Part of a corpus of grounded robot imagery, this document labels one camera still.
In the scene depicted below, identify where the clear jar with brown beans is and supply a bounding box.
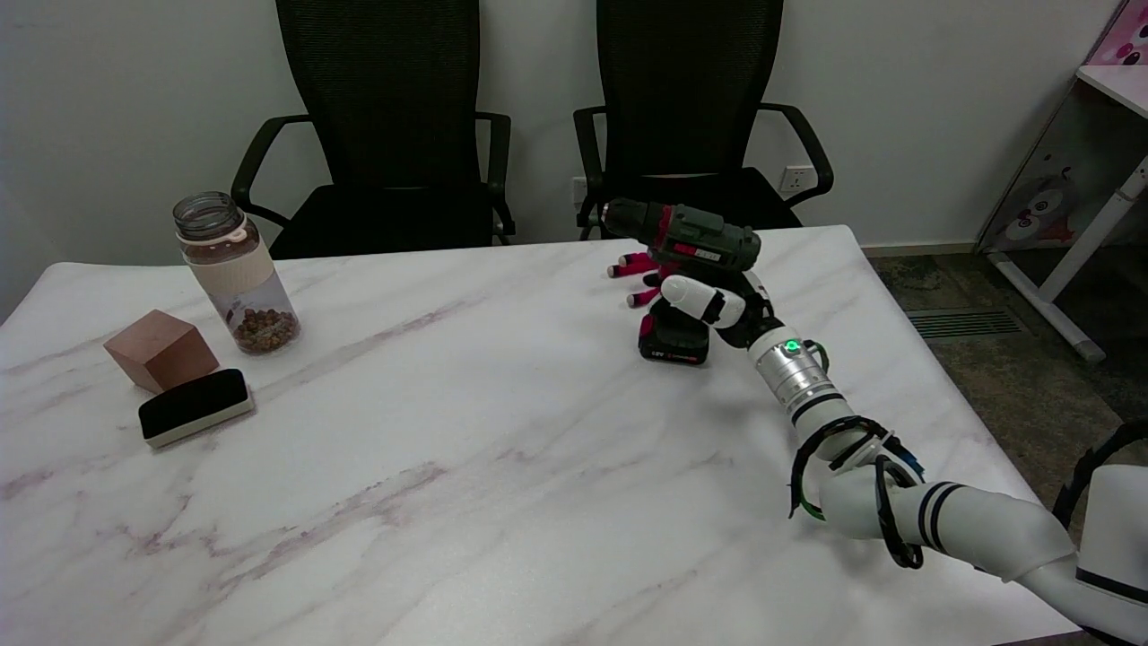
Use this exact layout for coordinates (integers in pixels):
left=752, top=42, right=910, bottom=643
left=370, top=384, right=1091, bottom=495
left=173, top=191, right=301, bottom=356

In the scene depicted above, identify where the brown wooden cube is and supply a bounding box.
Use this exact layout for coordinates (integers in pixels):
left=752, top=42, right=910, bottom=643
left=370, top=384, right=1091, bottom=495
left=103, top=309, right=221, bottom=394

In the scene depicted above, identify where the black white board eraser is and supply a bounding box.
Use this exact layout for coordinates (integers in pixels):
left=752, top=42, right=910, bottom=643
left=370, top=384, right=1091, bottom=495
left=138, top=368, right=256, bottom=450

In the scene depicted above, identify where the black mesh office chair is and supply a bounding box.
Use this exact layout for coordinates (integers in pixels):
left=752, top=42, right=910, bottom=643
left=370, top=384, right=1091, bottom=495
left=230, top=0, right=517, bottom=261
left=573, top=0, right=835, bottom=241

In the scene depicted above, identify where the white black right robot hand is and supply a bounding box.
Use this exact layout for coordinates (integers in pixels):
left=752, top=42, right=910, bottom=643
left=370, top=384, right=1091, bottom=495
left=661, top=267, right=787, bottom=351

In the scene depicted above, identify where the pink printed poster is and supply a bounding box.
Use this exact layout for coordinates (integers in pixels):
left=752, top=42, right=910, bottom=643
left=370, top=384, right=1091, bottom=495
left=1085, top=0, right=1148, bottom=67

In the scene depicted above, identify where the dark green power screwdriver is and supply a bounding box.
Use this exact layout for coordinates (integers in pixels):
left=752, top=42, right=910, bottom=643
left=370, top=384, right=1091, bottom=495
left=603, top=199, right=762, bottom=366

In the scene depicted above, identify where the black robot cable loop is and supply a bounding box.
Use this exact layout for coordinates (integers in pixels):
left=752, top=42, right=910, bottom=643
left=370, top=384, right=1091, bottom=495
left=1051, top=420, right=1148, bottom=532
left=787, top=416, right=926, bottom=572

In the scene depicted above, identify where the white desk with slanted leg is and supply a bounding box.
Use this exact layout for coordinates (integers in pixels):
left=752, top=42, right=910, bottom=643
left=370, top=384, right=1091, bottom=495
left=987, top=63, right=1148, bottom=363

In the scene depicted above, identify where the dark floor vent grille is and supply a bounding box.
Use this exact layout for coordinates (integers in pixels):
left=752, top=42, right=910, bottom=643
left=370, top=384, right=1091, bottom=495
left=906, top=310, right=1025, bottom=341

